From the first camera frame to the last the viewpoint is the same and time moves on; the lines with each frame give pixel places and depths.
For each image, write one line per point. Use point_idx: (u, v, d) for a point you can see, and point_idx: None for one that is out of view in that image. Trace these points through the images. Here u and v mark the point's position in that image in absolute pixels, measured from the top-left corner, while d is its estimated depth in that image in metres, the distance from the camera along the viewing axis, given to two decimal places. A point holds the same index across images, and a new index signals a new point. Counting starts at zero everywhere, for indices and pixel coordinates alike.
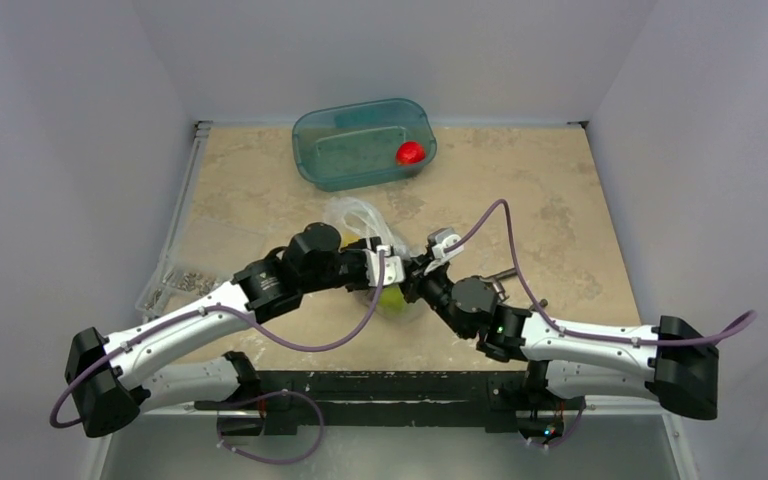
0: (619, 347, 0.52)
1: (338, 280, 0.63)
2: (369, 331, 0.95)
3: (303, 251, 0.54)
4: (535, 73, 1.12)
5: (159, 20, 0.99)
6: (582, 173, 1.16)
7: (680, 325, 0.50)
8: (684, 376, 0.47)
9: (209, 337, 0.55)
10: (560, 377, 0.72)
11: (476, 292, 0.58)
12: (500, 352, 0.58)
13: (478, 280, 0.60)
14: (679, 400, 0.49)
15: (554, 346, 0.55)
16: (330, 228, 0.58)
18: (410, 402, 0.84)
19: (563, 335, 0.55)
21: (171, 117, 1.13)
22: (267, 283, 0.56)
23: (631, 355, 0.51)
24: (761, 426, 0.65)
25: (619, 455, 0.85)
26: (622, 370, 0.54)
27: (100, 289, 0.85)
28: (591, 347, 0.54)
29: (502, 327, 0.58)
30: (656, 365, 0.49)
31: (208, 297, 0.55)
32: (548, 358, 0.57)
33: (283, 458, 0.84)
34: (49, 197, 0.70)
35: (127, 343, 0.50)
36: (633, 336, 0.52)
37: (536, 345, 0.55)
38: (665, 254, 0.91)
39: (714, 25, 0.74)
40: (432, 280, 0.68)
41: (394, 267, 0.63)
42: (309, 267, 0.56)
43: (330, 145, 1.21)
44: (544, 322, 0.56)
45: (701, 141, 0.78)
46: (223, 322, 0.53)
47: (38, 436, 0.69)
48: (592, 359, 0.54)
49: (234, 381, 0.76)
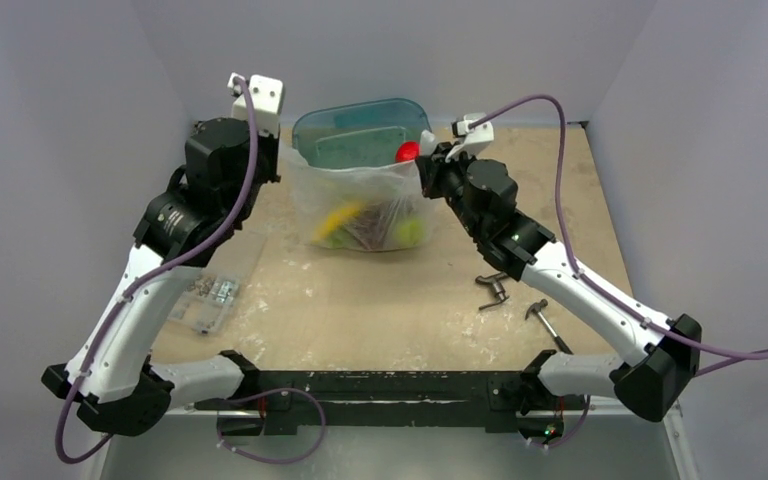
0: (625, 317, 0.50)
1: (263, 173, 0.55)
2: (370, 329, 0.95)
3: (206, 154, 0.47)
4: (535, 73, 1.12)
5: (160, 21, 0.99)
6: (582, 173, 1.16)
7: (694, 328, 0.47)
8: (669, 373, 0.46)
9: (157, 315, 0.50)
10: (552, 366, 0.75)
11: (494, 175, 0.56)
12: (501, 255, 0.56)
13: (506, 170, 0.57)
14: (642, 391, 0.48)
15: (561, 282, 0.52)
16: (224, 126, 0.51)
18: (410, 402, 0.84)
19: (577, 277, 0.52)
21: (171, 118, 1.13)
22: (175, 216, 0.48)
23: (633, 330, 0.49)
24: (762, 426, 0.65)
25: (619, 454, 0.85)
26: (611, 336, 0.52)
27: (100, 290, 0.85)
28: (597, 302, 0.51)
29: (517, 235, 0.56)
30: (652, 352, 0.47)
31: (126, 279, 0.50)
32: (547, 289, 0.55)
33: (283, 458, 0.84)
34: (50, 197, 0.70)
35: (83, 369, 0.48)
36: (646, 315, 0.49)
37: (545, 270, 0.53)
38: (665, 254, 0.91)
39: (714, 25, 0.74)
40: (453, 173, 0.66)
41: (264, 85, 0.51)
42: (222, 174, 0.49)
43: (330, 145, 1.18)
44: (564, 256, 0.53)
45: (700, 140, 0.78)
46: (152, 297, 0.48)
47: (39, 437, 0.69)
48: (592, 312, 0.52)
49: (238, 367, 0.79)
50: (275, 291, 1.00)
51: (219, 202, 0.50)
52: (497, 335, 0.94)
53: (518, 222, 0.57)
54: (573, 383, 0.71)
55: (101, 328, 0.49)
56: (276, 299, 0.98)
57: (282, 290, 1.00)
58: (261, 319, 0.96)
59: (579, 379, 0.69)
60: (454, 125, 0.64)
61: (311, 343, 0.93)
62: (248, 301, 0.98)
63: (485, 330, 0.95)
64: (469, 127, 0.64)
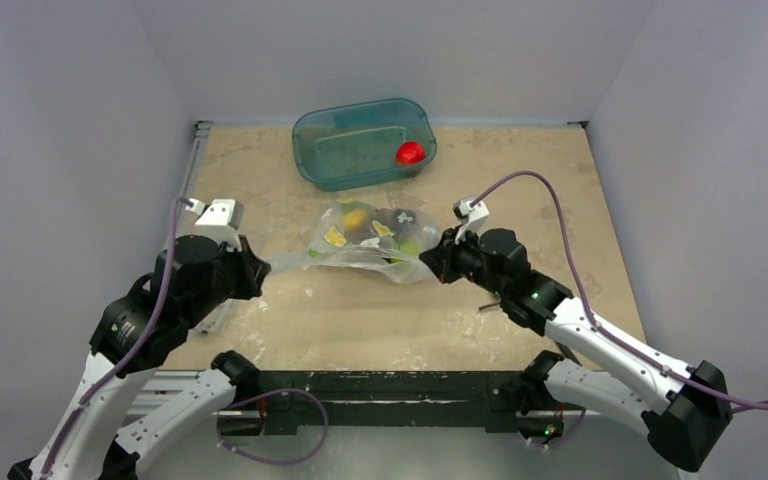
0: (645, 366, 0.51)
1: (223, 288, 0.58)
2: (370, 330, 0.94)
3: (175, 267, 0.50)
4: (534, 73, 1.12)
5: (159, 20, 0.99)
6: (582, 173, 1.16)
7: (717, 375, 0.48)
8: (692, 421, 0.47)
9: (115, 412, 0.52)
10: (562, 377, 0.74)
11: (503, 241, 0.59)
12: (522, 313, 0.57)
13: (513, 234, 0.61)
14: (675, 441, 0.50)
15: (581, 336, 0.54)
16: (197, 241, 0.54)
18: (410, 402, 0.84)
19: (595, 330, 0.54)
21: (171, 118, 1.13)
22: (128, 325, 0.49)
23: (654, 379, 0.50)
24: (763, 427, 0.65)
25: (619, 454, 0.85)
26: (632, 384, 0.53)
27: (101, 289, 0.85)
28: (616, 354, 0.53)
29: (537, 293, 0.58)
30: (674, 400, 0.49)
31: (82, 383, 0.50)
32: (568, 344, 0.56)
33: (283, 459, 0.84)
34: (50, 196, 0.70)
35: (43, 471, 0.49)
36: (666, 364, 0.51)
37: (564, 326, 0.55)
38: (665, 254, 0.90)
39: (715, 25, 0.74)
40: (464, 250, 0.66)
41: (218, 205, 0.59)
42: (187, 284, 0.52)
43: (330, 144, 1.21)
44: (582, 309, 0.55)
45: (701, 141, 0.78)
46: (110, 400, 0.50)
47: (38, 437, 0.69)
48: (610, 363, 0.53)
49: (224, 379, 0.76)
50: (275, 291, 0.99)
51: (178, 311, 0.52)
52: (497, 335, 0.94)
53: (536, 281, 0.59)
54: (581, 392, 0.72)
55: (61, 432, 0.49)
56: (276, 300, 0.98)
57: (282, 291, 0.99)
58: (261, 319, 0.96)
59: (596, 400, 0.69)
60: (457, 207, 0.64)
61: (311, 343, 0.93)
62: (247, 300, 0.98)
63: (485, 331, 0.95)
64: (471, 207, 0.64)
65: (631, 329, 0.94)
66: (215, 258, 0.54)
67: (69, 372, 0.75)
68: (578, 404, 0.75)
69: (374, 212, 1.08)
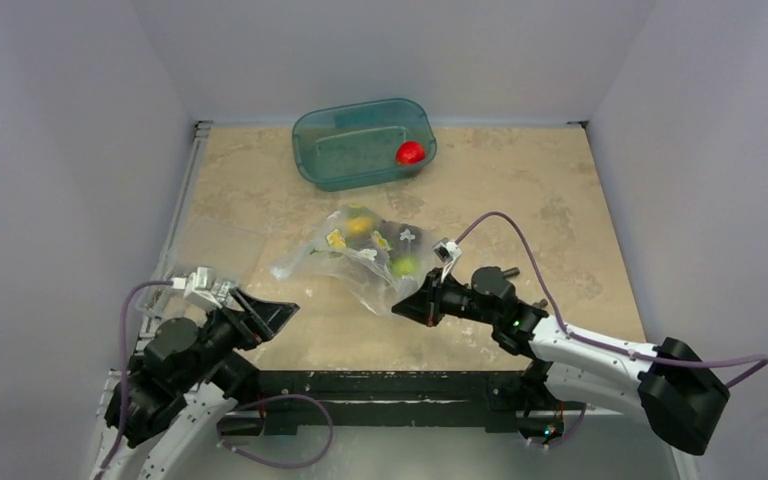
0: (616, 356, 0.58)
1: (216, 355, 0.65)
2: (369, 330, 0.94)
3: (159, 359, 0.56)
4: (535, 72, 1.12)
5: (159, 19, 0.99)
6: (582, 172, 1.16)
7: (684, 350, 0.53)
8: (668, 395, 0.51)
9: (128, 471, 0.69)
10: (560, 375, 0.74)
11: (494, 279, 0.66)
12: (512, 343, 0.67)
13: (497, 271, 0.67)
14: (670, 423, 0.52)
15: (559, 346, 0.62)
16: (180, 323, 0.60)
18: (410, 402, 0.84)
19: (568, 337, 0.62)
21: (171, 118, 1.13)
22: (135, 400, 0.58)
23: (625, 365, 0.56)
24: (764, 427, 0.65)
25: (619, 454, 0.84)
26: (616, 377, 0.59)
27: (101, 289, 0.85)
28: (590, 352, 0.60)
29: (520, 322, 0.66)
30: (644, 378, 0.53)
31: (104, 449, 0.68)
32: (556, 357, 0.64)
33: (285, 461, 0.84)
34: (50, 195, 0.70)
35: None
36: (631, 349, 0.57)
37: (542, 340, 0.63)
38: (665, 253, 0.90)
39: (714, 25, 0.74)
40: (450, 291, 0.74)
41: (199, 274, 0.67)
42: (175, 366, 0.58)
43: (330, 145, 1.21)
44: (556, 324, 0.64)
45: (700, 141, 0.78)
46: (124, 462, 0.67)
47: (39, 437, 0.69)
48: (591, 364, 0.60)
49: (217, 392, 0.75)
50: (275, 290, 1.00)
51: (172, 388, 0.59)
52: None
53: (522, 309, 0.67)
54: (582, 388, 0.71)
55: None
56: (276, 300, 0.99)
57: (282, 290, 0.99)
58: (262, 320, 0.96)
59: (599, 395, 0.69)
60: (441, 248, 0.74)
61: (311, 343, 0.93)
62: None
63: (485, 331, 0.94)
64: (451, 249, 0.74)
65: (630, 328, 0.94)
66: (196, 340, 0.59)
67: (70, 371, 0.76)
68: (578, 400, 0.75)
69: (381, 223, 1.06)
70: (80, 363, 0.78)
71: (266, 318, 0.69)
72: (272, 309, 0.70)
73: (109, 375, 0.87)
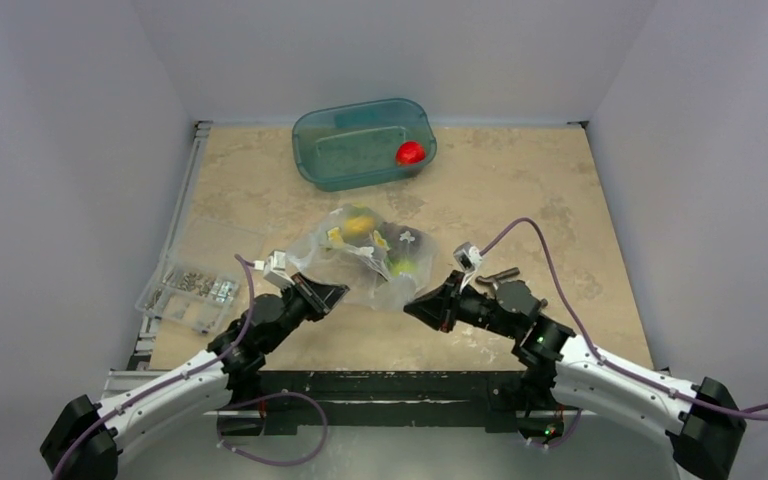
0: (654, 391, 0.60)
1: (290, 328, 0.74)
2: (370, 330, 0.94)
3: (253, 325, 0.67)
4: (534, 73, 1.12)
5: (159, 19, 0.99)
6: (582, 173, 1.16)
7: (720, 390, 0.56)
8: (707, 437, 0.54)
9: (188, 400, 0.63)
10: (568, 387, 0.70)
11: (518, 295, 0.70)
12: (534, 359, 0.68)
13: (525, 287, 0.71)
14: (700, 459, 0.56)
15: (589, 370, 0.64)
16: (272, 297, 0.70)
18: (410, 402, 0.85)
19: (601, 364, 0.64)
21: (171, 118, 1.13)
22: (236, 351, 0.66)
23: (664, 402, 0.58)
24: (763, 427, 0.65)
25: (618, 455, 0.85)
26: (646, 409, 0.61)
27: (102, 289, 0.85)
28: (627, 383, 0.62)
29: (543, 338, 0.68)
30: (686, 420, 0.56)
31: (188, 363, 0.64)
32: (579, 379, 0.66)
33: (285, 459, 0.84)
34: (50, 194, 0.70)
35: (122, 406, 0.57)
36: (672, 386, 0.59)
37: (573, 364, 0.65)
38: (665, 254, 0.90)
39: (716, 24, 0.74)
40: (469, 299, 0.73)
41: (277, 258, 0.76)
42: (261, 330, 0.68)
43: (330, 145, 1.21)
44: (586, 347, 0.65)
45: (701, 141, 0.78)
46: (203, 384, 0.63)
47: (39, 438, 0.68)
48: (623, 392, 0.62)
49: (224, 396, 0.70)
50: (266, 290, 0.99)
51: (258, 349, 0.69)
52: (497, 335, 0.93)
53: (543, 324, 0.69)
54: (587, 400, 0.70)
55: (156, 384, 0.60)
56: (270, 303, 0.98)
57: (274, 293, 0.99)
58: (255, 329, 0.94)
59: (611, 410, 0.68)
60: (463, 255, 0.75)
61: (311, 342, 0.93)
62: (248, 300, 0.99)
63: (485, 331, 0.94)
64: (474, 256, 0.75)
65: (629, 329, 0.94)
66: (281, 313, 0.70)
67: (70, 372, 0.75)
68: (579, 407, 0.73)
69: (382, 223, 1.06)
70: (80, 362, 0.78)
71: (323, 296, 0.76)
72: (328, 289, 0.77)
73: (108, 375, 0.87)
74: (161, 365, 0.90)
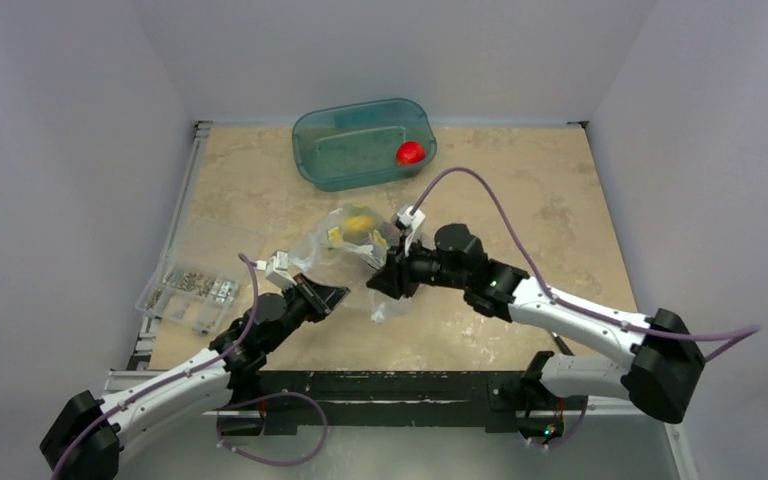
0: (606, 327, 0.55)
1: (290, 329, 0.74)
2: (368, 330, 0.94)
3: (257, 322, 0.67)
4: (534, 73, 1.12)
5: (159, 19, 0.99)
6: (582, 172, 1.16)
7: (673, 320, 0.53)
8: (660, 369, 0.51)
9: (190, 398, 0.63)
10: (554, 369, 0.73)
11: (457, 235, 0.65)
12: (487, 304, 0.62)
13: (465, 228, 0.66)
14: (652, 393, 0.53)
15: (543, 310, 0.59)
16: (276, 296, 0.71)
18: (410, 402, 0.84)
19: (554, 302, 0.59)
21: (171, 118, 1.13)
22: (237, 350, 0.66)
23: (616, 336, 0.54)
24: (762, 427, 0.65)
25: (617, 454, 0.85)
26: (604, 350, 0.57)
27: (101, 288, 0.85)
28: (581, 320, 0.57)
29: (495, 281, 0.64)
30: (638, 351, 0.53)
31: (191, 361, 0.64)
32: (533, 322, 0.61)
33: (284, 459, 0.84)
34: (50, 194, 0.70)
35: (124, 402, 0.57)
36: (624, 320, 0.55)
37: (526, 306, 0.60)
38: (665, 253, 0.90)
39: (715, 24, 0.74)
40: (417, 258, 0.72)
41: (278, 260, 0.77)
42: (264, 329, 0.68)
43: (330, 145, 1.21)
44: (539, 288, 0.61)
45: (701, 141, 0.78)
46: (205, 382, 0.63)
47: (38, 438, 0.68)
48: (576, 330, 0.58)
49: (225, 396, 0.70)
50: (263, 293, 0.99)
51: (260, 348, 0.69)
52: (497, 335, 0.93)
53: (494, 269, 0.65)
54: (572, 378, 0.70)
55: (159, 381, 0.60)
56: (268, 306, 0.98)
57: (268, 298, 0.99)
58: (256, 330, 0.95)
59: (589, 381, 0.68)
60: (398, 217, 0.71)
61: (311, 342, 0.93)
62: (248, 300, 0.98)
63: (485, 331, 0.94)
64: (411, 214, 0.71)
65: None
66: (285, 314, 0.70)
67: (70, 371, 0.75)
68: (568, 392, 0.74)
69: (383, 224, 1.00)
70: (80, 361, 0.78)
71: (324, 297, 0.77)
72: (328, 291, 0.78)
73: (108, 375, 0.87)
74: (160, 364, 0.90)
